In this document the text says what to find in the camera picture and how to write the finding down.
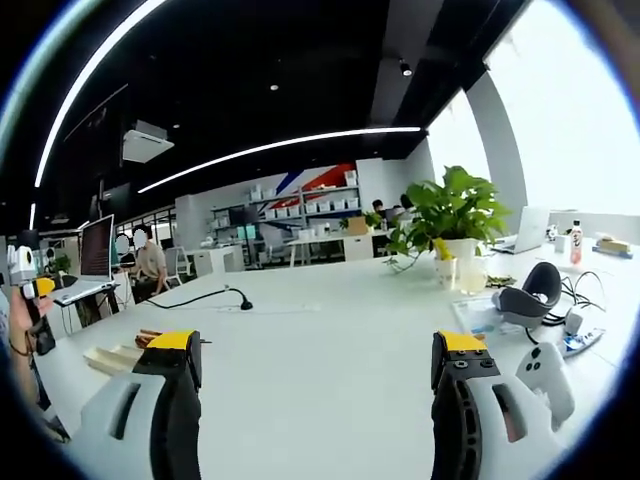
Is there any clear glass cup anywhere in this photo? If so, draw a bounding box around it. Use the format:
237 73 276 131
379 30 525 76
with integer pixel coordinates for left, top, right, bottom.
456 258 489 296

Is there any green potted plant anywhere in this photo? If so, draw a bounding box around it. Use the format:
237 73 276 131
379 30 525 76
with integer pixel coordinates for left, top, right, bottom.
385 164 513 292

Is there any black cable bundle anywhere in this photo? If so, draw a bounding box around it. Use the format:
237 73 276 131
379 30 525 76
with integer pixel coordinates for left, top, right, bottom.
544 270 608 327

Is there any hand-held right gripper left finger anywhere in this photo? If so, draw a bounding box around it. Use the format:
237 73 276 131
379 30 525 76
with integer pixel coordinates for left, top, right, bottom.
78 328 204 480

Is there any white cutlery case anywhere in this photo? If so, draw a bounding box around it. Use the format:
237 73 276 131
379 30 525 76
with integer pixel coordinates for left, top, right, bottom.
82 343 151 377

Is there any white power adapter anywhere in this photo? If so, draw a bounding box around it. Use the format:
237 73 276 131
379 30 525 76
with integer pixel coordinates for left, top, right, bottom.
563 306 587 334

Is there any person's left hand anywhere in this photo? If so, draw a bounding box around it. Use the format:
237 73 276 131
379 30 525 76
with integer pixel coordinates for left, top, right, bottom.
7 288 54 354

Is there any open laptop on stand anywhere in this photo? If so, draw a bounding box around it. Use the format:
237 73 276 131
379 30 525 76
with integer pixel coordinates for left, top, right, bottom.
51 213 122 307

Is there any black cable with base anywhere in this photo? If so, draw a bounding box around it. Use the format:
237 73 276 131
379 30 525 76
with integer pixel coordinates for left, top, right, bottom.
143 284 256 313

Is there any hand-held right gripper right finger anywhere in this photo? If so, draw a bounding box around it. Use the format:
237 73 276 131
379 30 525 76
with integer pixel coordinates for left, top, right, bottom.
430 329 567 480

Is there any silver open laptop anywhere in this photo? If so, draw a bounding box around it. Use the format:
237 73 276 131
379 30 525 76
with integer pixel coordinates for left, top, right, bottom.
491 205 552 255

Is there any white handheld controller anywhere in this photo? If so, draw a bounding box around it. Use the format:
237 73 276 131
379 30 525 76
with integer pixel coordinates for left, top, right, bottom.
514 341 577 434

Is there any pink drink bottle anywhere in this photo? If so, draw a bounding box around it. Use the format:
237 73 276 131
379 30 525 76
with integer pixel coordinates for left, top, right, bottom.
569 219 589 267

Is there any white office desk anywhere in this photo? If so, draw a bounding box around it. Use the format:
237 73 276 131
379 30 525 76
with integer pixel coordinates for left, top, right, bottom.
286 230 397 266

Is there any grey storage shelf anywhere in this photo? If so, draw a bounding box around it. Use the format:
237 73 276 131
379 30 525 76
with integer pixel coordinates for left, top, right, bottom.
209 169 362 267

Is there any wooden utensil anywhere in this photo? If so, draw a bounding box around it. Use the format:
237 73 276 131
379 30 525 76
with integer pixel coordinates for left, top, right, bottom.
133 328 167 350

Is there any blue white packet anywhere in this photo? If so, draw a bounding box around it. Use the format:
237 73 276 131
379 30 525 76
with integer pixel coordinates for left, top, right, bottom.
559 327 607 359

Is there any grey office chair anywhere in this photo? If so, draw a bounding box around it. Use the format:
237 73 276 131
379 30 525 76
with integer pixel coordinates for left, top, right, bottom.
258 224 293 269

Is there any grey headset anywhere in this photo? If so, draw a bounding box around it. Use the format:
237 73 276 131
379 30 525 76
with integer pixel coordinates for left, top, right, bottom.
491 261 564 331

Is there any white ceiling air conditioner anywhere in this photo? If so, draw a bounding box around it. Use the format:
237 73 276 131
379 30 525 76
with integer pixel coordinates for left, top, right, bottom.
121 119 176 164

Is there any yellow box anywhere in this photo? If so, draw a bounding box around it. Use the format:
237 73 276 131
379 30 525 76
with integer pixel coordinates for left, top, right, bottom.
595 237 632 259

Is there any blue printed sheet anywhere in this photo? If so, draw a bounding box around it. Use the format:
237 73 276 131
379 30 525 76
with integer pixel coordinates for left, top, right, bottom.
451 293 516 337

